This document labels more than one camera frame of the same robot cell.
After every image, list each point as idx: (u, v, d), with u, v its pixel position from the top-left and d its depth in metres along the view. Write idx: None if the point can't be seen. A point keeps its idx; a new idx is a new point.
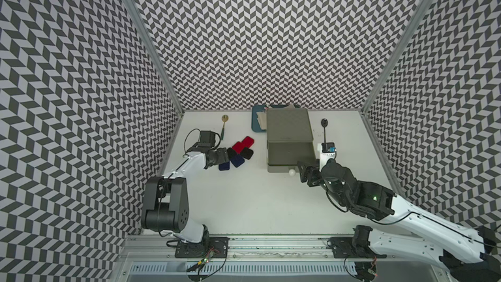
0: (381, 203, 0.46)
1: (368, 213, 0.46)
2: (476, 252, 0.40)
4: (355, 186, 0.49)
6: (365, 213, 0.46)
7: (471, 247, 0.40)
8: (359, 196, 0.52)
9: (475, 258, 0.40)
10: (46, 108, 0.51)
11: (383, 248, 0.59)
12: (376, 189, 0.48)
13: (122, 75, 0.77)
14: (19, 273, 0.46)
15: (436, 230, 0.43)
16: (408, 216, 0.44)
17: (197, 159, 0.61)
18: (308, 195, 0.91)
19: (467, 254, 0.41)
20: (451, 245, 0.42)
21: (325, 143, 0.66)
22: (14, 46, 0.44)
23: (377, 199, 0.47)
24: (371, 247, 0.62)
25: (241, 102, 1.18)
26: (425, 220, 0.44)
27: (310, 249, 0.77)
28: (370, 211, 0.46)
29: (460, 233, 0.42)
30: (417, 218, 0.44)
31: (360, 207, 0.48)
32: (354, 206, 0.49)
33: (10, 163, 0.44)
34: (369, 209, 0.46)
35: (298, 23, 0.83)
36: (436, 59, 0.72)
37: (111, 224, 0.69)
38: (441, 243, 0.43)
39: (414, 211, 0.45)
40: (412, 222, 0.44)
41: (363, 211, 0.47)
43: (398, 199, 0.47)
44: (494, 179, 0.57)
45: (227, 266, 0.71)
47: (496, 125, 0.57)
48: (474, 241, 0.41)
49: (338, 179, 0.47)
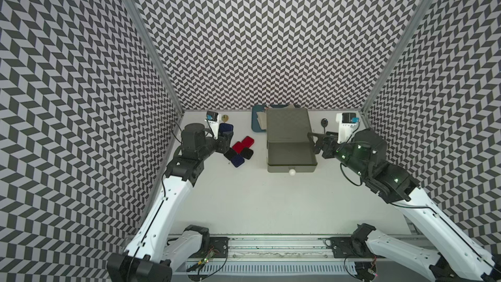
0: (400, 187, 0.43)
1: (381, 190, 0.44)
2: (479, 270, 0.37)
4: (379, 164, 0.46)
6: (378, 190, 0.45)
7: (477, 264, 0.37)
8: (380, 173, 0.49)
9: (475, 276, 0.37)
10: (46, 108, 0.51)
11: (381, 247, 0.59)
12: (400, 173, 0.45)
13: (122, 75, 0.77)
14: (19, 273, 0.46)
15: (444, 234, 0.40)
16: (422, 209, 0.42)
17: (181, 191, 0.48)
18: (309, 196, 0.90)
19: (467, 267, 0.38)
20: (453, 253, 0.40)
21: (346, 115, 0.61)
22: (14, 46, 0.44)
23: (398, 182, 0.44)
24: (368, 242, 0.63)
25: (240, 102, 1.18)
26: (439, 220, 0.41)
27: (310, 249, 0.77)
28: (385, 190, 0.44)
29: (471, 249, 0.39)
30: (431, 215, 0.41)
31: (376, 182, 0.46)
32: (370, 179, 0.47)
33: (11, 163, 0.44)
34: (385, 188, 0.44)
35: (298, 23, 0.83)
36: (436, 59, 0.72)
37: (111, 224, 0.69)
38: (443, 249, 0.41)
39: (432, 209, 0.42)
40: (425, 217, 0.41)
41: (377, 188, 0.45)
43: (419, 192, 0.43)
44: (494, 179, 0.57)
45: (227, 266, 0.72)
47: (496, 125, 0.57)
48: (483, 260, 0.38)
49: (369, 147, 0.44)
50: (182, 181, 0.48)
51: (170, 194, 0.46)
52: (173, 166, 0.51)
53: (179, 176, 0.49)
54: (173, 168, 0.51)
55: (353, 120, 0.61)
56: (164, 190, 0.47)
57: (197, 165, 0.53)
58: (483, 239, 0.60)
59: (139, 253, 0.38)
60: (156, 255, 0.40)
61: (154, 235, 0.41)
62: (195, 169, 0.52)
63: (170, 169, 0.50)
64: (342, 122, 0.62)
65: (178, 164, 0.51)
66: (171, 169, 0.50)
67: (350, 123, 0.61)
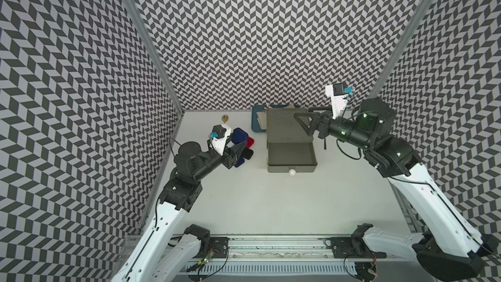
0: (402, 160, 0.40)
1: (381, 162, 0.42)
2: (466, 248, 0.36)
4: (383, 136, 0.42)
6: (377, 162, 0.43)
7: (466, 241, 0.37)
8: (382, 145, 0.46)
9: (461, 253, 0.37)
10: (46, 108, 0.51)
11: (378, 240, 0.59)
12: (404, 146, 0.42)
13: (122, 75, 0.77)
14: (19, 273, 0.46)
15: (438, 211, 0.38)
16: (419, 185, 0.39)
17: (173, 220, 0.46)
18: (308, 196, 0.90)
19: (454, 245, 0.38)
20: (442, 230, 0.39)
21: (340, 86, 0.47)
22: (14, 46, 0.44)
23: (401, 155, 0.41)
24: (366, 236, 0.63)
25: (241, 102, 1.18)
26: (436, 198, 0.39)
27: (310, 249, 0.77)
28: (385, 162, 0.41)
29: (463, 226, 0.38)
30: (428, 192, 0.39)
31: (378, 154, 0.43)
32: (371, 151, 0.44)
33: (11, 163, 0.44)
34: (385, 160, 0.41)
35: (298, 23, 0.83)
36: (436, 59, 0.72)
37: (110, 224, 0.69)
38: (433, 225, 0.40)
39: (430, 185, 0.40)
40: (421, 193, 0.39)
41: (376, 160, 0.43)
43: (421, 167, 0.41)
44: (494, 179, 0.57)
45: (227, 266, 0.72)
47: (496, 125, 0.57)
48: (472, 239, 0.37)
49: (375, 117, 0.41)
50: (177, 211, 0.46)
51: (161, 224, 0.45)
52: (169, 192, 0.49)
53: (173, 203, 0.47)
54: (169, 194, 0.48)
55: (348, 91, 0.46)
56: (154, 219, 0.45)
57: (195, 191, 0.51)
58: None
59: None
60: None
61: (140, 271, 0.40)
62: (192, 194, 0.49)
63: (166, 194, 0.48)
64: (333, 95, 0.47)
65: (174, 188, 0.49)
66: (167, 194, 0.48)
67: (343, 97, 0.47)
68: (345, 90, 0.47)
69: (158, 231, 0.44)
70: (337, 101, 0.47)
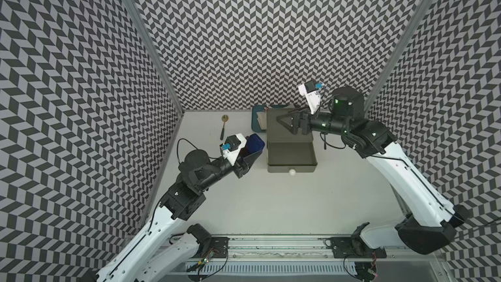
0: (378, 140, 0.43)
1: (359, 143, 0.44)
2: (440, 217, 0.38)
4: (357, 117, 0.45)
6: (355, 142, 0.45)
7: (438, 211, 0.39)
8: (359, 126, 0.48)
9: (435, 223, 0.39)
10: (46, 108, 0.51)
11: (374, 237, 0.59)
12: (380, 127, 0.44)
13: (122, 75, 0.77)
14: (19, 273, 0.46)
15: (413, 185, 0.40)
16: (394, 162, 0.41)
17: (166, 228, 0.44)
18: (309, 197, 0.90)
19: (428, 216, 0.40)
20: (417, 203, 0.41)
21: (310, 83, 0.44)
22: (14, 46, 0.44)
23: (376, 136, 0.43)
24: (363, 234, 0.63)
25: (241, 102, 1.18)
26: (410, 173, 0.41)
27: (310, 249, 0.77)
28: (361, 143, 0.43)
29: (436, 198, 0.40)
30: (403, 168, 0.41)
31: (353, 134, 0.45)
32: (348, 134, 0.46)
33: (10, 163, 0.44)
34: (361, 141, 0.43)
35: (298, 23, 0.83)
36: (436, 59, 0.72)
37: (110, 224, 0.69)
38: (409, 200, 0.43)
39: (404, 161, 0.42)
40: (397, 170, 0.41)
41: (353, 140, 0.45)
43: (396, 145, 0.43)
44: (494, 179, 0.57)
45: (227, 266, 0.72)
47: (496, 125, 0.57)
48: (444, 209, 0.39)
49: (344, 101, 0.44)
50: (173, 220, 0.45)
51: (154, 230, 0.44)
52: (171, 197, 0.47)
53: (170, 211, 0.45)
54: (170, 198, 0.47)
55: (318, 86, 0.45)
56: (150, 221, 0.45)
57: (196, 202, 0.48)
58: (483, 239, 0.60)
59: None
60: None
61: (123, 271, 0.40)
62: (191, 204, 0.47)
63: (167, 198, 0.47)
64: (306, 93, 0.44)
65: (176, 194, 0.47)
66: (168, 197, 0.47)
67: (316, 93, 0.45)
68: (316, 85, 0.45)
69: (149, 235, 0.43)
70: (311, 97, 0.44)
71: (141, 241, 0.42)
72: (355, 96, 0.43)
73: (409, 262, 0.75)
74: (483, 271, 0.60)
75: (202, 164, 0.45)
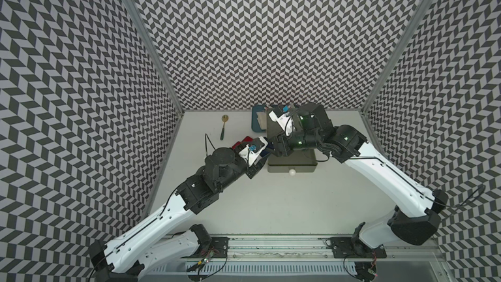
0: (350, 143, 0.44)
1: (333, 150, 0.45)
2: (423, 207, 0.40)
4: (325, 127, 0.48)
6: (330, 151, 0.46)
7: (420, 202, 0.40)
8: (329, 135, 0.49)
9: (420, 213, 0.40)
10: (46, 108, 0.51)
11: (372, 237, 0.59)
12: (350, 130, 0.46)
13: (122, 75, 0.77)
14: (19, 273, 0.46)
15: (392, 179, 0.42)
16: (370, 161, 0.43)
17: (179, 216, 0.45)
18: (308, 198, 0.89)
19: (412, 207, 0.41)
20: (400, 197, 0.42)
21: (278, 109, 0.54)
22: (14, 46, 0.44)
23: (348, 140, 0.45)
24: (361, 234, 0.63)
25: (240, 102, 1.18)
26: (387, 168, 0.43)
27: (310, 249, 0.77)
28: (336, 149, 0.45)
29: (414, 188, 0.41)
30: (379, 165, 0.43)
31: (326, 143, 0.47)
32: (321, 143, 0.48)
33: (11, 163, 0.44)
34: (336, 147, 0.45)
35: (298, 23, 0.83)
36: (436, 59, 0.72)
37: (111, 224, 0.69)
38: (393, 196, 0.44)
39: (379, 158, 0.44)
40: (375, 168, 0.43)
41: (328, 149, 0.46)
43: (368, 145, 0.45)
44: (494, 179, 0.57)
45: (227, 266, 0.72)
47: (496, 125, 0.57)
48: (425, 197, 0.41)
49: (308, 115, 0.48)
50: (185, 210, 0.45)
51: (165, 215, 0.44)
52: (187, 188, 0.48)
53: (184, 201, 0.46)
54: (186, 188, 0.48)
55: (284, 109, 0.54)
56: (163, 207, 0.45)
57: (211, 197, 0.48)
58: (483, 239, 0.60)
59: (108, 258, 0.39)
60: (121, 267, 0.40)
61: (130, 249, 0.41)
62: (205, 200, 0.47)
63: (184, 188, 0.48)
64: (277, 117, 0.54)
65: (192, 187, 0.48)
66: (184, 188, 0.48)
67: (286, 115, 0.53)
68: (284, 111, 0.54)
69: (160, 220, 0.44)
70: (282, 120, 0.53)
71: (151, 224, 0.43)
72: (314, 109, 0.47)
73: (409, 262, 0.76)
74: (483, 271, 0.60)
75: (228, 160, 0.46)
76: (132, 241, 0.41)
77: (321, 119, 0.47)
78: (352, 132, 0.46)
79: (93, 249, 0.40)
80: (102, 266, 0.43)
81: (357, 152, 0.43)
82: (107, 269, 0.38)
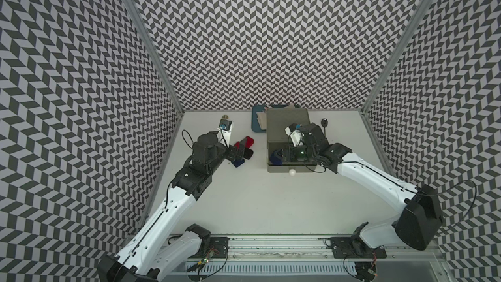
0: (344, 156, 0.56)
1: (323, 161, 0.58)
2: (402, 198, 0.44)
4: (321, 143, 0.62)
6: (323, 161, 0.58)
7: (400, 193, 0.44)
8: (323, 147, 0.62)
9: (400, 204, 0.44)
10: (46, 108, 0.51)
11: (372, 236, 0.60)
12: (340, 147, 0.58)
13: (122, 75, 0.77)
14: (19, 273, 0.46)
15: (372, 178, 0.49)
16: (351, 164, 0.53)
17: (184, 204, 0.48)
18: (309, 198, 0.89)
19: (393, 200, 0.45)
20: (382, 192, 0.48)
21: (291, 125, 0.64)
22: (14, 46, 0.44)
23: (333, 151, 0.58)
24: (363, 235, 0.63)
25: (240, 102, 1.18)
26: (366, 170, 0.51)
27: (310, 249, 0.77)
28: (325, 160, 0.57)
29: (393, 182, 0.47)
30: (360, 167, 0.52)
31: (319, 156, 0.59)
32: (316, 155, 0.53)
33: (11, 163, 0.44)
34: (325, 158, 0.57)
35: (298, 23, 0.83)
36: (437, 59, 0.72)
37: (111, 224, 0.69)
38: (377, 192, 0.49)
39: (359, 161, 0.53)
40: (357, 170, 0.52)
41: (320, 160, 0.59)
43: (351, 155, 0.56)
44: (494, 179, 0.57)
45: (227, 266, 0.72)
47: (496, 125, 0.57)
48: (406, 190, 0.45)
49: (306, 132, 0.62)
50: (188, 196, 0.48)
51: (171, 207, 0.46)
52: (181, 178, 0.50)
53: (184, 190, 0.48)
54: (180, 179, 0.50)
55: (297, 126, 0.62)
56: (165, 201, 0.47)
57: (205, 180, 0.52)
58: (483, 239, 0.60)
59: (127, 262, 0.39)
60: (143, 268, 0.40)
61: (147, 247, 0.41)
62: (201, 183, 0.51)
63: (178, 179, 0.50)
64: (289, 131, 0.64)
65: (186, 175, 0.51)
66: (179, 179, 0.50)
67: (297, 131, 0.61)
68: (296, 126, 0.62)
69: (167, 213, 0.45)
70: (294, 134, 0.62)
71: (160, 218, 0.44)
72: (313, 128, 0.61)
73: (408, 262, 0.76)
74: (483, 271, 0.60)
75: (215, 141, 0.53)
76: (147, 238, 0.42)
77: (318, 135, 0.61)
78: (340, 146, 0.59)
79: (104, 264, 0.38)
80: (121, 277, 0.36)
81: (340, 158, 0.55)
82: (131, 271, 0.38)
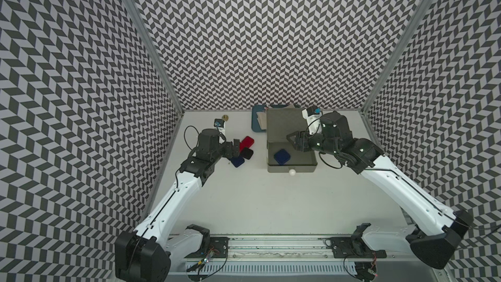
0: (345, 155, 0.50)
1: (349, 159, 0.48)
2: (440, 224, 0.39)
4: (346, 138, 0.51)
6: (346, 160, 0.49)
7: (437, 218, 0.40)
8: (348, 144, 0.53)
9: (437, 230, 0.39)
10: (46, 108, 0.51)
11: (375, 239, 0.59)
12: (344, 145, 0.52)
13: (121, 75, 0.77)
14: (19, 273, 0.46)
15: (406, 193, 0.43)
16: (384, 172, 0.45)
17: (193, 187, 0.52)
18: (308, 199, 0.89)
19: (428, 222, 0.41)
20: (417, 211, 0.42)
21: (310, 109, 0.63)
22: (14, 46, 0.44)
23: (364, 151, 0.48)
24: (364, 236, 0.63)
25: (241, 102, 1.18)
26: (402, 182, 0.44)
27: (309, 249, 0.77)
28: (352, 158, 0.48)
29: (431, 203, 0.41)
30: (394, 178, 0.44)
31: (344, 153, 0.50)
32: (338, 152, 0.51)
33: (10, 163, 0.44)
34: (351, 157, 0.48)
35: (298, 23, 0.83)
36: (436, 59, 0.72)
37: (111, 224, 0.69)
38: (409, 209, 0.43)
39: (394, 172, 0.45)
40: (389, 181, 0.44)
41: (344, 158, 0.49)
43: (384, 158, 0.47)
44: (494, 179, 0.57)
45: (227, 266, 0.72)
47: (496, 125, 0.57)
48: (443, 215, 0.40)
49: (331, 123, 0.51)
50: (196, 178, 0.52)
51: (181, 188, 0.50)
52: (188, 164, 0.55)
53: (191, 172, 0.53)
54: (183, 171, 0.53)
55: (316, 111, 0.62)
56: (175, 183, 0.51)
57: (209, 167, 0.57)
58: (483, 239, 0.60)
59: (145, 234, 0.41)
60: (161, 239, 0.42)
61: (163, 220, 0.43)
62: (207, 170, 0.56)
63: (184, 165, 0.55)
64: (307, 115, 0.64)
65: (192, 163, 0.56)
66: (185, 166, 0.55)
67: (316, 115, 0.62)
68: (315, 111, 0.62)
69: (179, 192, 0.49)
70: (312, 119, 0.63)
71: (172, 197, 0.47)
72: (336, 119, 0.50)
73: (408, 262, 0.76)
74: (483, 271, 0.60)
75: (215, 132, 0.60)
76: (163, 213, 0.44)
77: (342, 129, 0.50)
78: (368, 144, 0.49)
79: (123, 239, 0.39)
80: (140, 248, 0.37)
81: (372, 162, 0.46)
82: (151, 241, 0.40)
